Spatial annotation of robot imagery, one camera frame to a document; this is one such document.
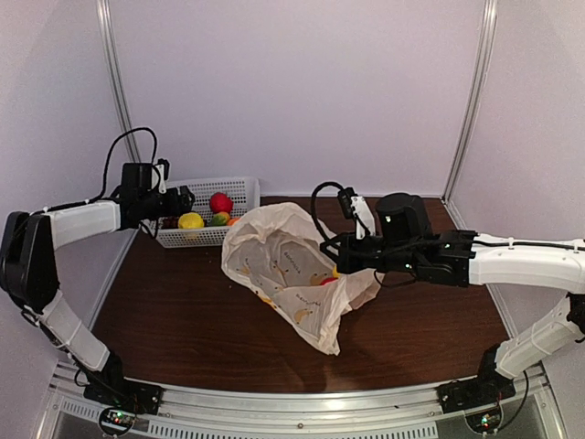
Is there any aluminium front rail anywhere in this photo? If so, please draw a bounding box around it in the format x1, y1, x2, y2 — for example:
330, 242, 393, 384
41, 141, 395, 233
32, 362, 568, 438

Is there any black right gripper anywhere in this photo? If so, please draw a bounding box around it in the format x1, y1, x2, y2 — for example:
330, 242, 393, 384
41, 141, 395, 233
320, 230, 420, 275

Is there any circuit board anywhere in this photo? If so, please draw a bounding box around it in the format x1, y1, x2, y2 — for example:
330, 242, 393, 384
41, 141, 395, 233
98, 407, 136, 436
465, 407, 504, 435

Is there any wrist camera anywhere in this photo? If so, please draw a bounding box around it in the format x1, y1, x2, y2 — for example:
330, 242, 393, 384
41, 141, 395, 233
153, 158, 170, 194
337, 187, 376, 240

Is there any left circuit board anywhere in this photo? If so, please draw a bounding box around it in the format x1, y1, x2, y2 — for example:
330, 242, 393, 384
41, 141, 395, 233
98, 407, 136, 436

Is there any left black camera cable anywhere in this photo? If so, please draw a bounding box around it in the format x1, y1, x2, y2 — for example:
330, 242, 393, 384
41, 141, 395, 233
90, 127, 160, 205

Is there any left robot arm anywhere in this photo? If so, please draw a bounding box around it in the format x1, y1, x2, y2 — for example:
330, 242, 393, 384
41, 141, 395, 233
1, 160, 195, 406

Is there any green yellow mango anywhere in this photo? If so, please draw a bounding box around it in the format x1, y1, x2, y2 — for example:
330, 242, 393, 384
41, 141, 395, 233
208, 211, 230, 227

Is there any banana print plastic bag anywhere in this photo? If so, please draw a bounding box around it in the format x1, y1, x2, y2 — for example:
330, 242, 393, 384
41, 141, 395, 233
221, 202, 380, 355

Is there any red apple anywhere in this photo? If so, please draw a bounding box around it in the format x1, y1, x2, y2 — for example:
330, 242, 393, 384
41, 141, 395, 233
209, 192, 234, 214

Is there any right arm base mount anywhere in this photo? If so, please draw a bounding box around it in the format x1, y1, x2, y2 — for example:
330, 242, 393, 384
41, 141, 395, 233
436, 373, 516, 413

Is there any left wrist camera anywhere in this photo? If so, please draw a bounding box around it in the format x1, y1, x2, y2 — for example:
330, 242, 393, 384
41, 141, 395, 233
153, 158, 170, 194

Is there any aluminium corner post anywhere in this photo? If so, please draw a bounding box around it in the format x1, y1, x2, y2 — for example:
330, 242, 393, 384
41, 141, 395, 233
94, 0, 143, 161
441, 0, 498, 204

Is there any right black camera cable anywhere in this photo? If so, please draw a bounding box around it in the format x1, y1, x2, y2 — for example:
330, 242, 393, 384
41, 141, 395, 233
310, 181, 476, 289

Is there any left aluminium corner post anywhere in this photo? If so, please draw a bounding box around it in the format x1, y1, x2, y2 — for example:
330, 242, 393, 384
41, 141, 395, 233
94, 0, 143, 161

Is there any black camera cable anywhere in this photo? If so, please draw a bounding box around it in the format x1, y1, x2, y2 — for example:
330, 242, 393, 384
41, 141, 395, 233
310, 181, 476, 289
90, 127, 160, 205

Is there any right circuit board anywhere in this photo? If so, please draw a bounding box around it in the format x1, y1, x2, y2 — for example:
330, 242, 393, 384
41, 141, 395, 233
465, 407, 504, 435

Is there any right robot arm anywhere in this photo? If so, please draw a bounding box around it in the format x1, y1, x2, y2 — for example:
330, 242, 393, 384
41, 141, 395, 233
316, 187, 584, 404

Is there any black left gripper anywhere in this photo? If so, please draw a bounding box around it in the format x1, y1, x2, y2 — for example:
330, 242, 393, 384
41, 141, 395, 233
138, 185, 193, 219

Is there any right aluminium corner post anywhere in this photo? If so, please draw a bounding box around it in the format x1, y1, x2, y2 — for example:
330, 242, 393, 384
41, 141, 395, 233
441, 0, 498, 204

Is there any dark red grape bunch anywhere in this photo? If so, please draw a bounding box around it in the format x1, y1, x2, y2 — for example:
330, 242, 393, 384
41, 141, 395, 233
161, 217, 179, 230

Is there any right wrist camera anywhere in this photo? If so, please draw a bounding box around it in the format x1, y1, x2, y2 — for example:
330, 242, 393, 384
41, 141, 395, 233
337, 187, 376, 240

